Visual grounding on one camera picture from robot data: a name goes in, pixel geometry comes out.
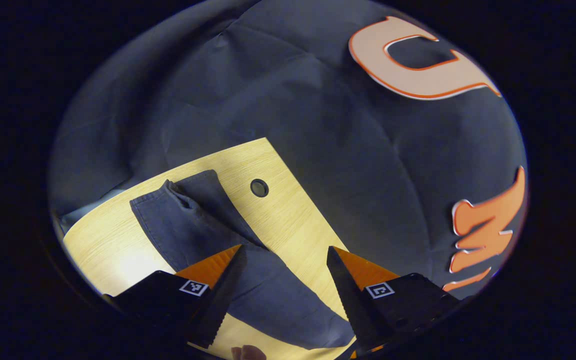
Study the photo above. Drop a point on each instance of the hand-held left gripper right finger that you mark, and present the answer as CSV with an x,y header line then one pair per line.
x,y
350,300

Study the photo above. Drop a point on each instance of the dark blue jeans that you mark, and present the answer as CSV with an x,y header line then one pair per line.
x,y
268,295

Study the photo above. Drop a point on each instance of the black backdrop cloth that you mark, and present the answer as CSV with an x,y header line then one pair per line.
x,y
293,90

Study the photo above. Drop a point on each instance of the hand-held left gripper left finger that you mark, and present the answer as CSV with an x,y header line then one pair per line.
x,y
218,300

